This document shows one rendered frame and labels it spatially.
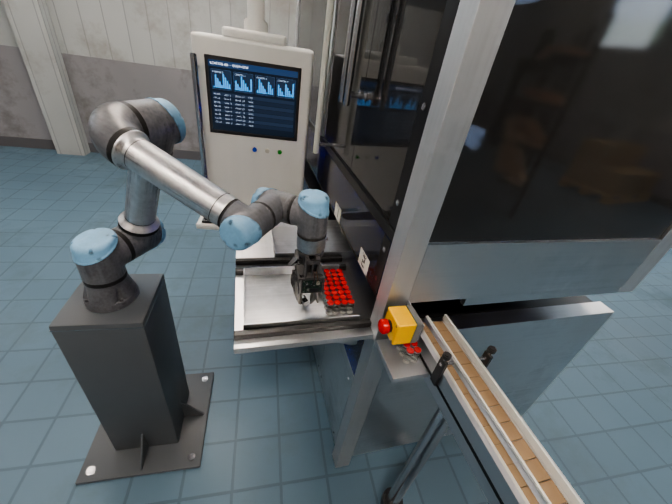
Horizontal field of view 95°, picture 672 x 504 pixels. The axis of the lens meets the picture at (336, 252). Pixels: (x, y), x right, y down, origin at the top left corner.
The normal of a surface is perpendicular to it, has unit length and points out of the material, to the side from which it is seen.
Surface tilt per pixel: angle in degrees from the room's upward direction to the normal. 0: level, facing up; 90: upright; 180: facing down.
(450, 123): 90
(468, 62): 90
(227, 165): 90
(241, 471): 0
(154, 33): 90
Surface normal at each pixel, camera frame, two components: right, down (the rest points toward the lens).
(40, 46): 0.18, 0.57
